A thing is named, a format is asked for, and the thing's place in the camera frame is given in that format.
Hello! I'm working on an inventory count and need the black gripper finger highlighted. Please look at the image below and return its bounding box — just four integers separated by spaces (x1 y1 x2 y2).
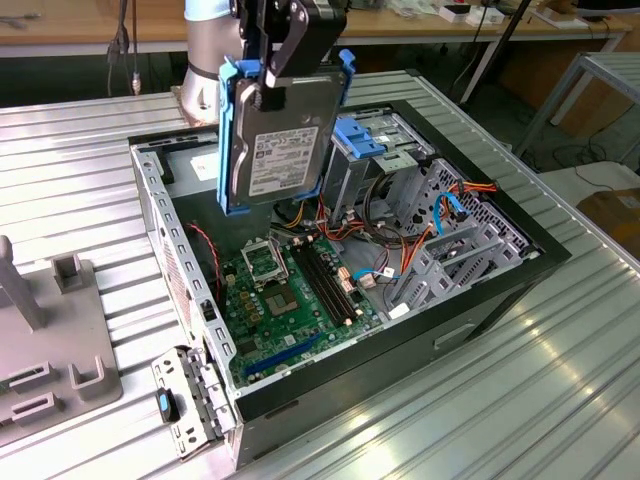
237 0 281 76
257 0 311 112

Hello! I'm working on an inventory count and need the hard disk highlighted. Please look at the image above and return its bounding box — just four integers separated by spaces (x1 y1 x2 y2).
215 48 357 219

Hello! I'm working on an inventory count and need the blue data wire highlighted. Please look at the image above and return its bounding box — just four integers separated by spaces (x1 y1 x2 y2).
432 192 469 237

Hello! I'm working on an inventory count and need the orange red power wire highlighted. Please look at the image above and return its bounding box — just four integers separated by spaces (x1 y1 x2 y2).
399 178 499 281

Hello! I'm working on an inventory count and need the grey metal disk bay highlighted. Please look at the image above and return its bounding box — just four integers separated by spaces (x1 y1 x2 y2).
388 219 531 314

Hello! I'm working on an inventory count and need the wooden desk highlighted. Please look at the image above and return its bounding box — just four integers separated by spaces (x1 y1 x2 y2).
344 0 634 109
0 0 190 59

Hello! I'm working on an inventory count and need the blue plastic drive latch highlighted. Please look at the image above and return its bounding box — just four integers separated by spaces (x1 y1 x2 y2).
333 117 389 160

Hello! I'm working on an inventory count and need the white box black lid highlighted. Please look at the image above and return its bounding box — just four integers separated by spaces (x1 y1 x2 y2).
438 2 474 24

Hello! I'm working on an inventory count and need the grey metal drive cage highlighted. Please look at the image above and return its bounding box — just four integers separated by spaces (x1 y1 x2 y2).
319 112 436 219

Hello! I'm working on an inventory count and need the small white box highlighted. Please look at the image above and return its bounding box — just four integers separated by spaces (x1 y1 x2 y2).
467 8 504 26

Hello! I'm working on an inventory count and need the black tripod pole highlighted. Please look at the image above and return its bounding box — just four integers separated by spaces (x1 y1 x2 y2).
457 0 534 106

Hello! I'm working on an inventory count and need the grey power supply unit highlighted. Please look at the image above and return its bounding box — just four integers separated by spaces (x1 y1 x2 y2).
163 144 279 261

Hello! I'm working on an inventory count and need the metal socket cover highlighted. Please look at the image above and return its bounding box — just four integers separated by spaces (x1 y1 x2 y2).
240 238 291 290

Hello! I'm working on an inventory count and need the black RAM slot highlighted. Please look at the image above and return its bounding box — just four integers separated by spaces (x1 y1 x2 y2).
292 245 344 329
298 244 350 326
305 243 356 323
312 241 362 320

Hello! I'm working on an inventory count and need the CPU socket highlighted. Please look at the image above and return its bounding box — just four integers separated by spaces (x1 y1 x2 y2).
263 285 303 319

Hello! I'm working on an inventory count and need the green motherboard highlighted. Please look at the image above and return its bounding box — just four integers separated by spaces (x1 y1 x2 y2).
219 234 386 389

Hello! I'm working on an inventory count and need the blue expansion slot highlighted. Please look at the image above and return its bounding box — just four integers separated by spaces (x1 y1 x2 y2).
243 333 323 377

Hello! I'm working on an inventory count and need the brown cardboard box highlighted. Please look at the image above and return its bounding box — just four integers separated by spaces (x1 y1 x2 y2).
574 187 640 256

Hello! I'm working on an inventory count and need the black open PC case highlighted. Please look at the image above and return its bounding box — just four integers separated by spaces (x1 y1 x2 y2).
127 99 572 471

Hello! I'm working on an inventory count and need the grey part rack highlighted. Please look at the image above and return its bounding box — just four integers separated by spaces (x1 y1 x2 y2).
0 234 125 449

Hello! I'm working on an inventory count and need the blue black latch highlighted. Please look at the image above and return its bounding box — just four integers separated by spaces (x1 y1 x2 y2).
154 388 182 425

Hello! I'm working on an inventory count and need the grey expansion card retainer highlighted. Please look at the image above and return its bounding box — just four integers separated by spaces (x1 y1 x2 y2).
151 344 237 461

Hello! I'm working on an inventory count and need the black cable loop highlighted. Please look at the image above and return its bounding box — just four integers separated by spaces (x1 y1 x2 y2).
363 172 406 246

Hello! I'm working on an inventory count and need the coloured wire bundle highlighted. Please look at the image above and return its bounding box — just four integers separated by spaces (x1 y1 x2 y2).
272 197 366 249

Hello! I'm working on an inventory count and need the red black fan wire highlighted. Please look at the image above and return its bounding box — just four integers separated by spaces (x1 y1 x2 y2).
184 222 224 304

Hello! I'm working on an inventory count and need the light blue board wire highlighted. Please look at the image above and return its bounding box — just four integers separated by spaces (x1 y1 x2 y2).
352 267 401 289

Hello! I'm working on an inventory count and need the grey metal frame table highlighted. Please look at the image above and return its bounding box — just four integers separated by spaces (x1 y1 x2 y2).
514 49 640 164

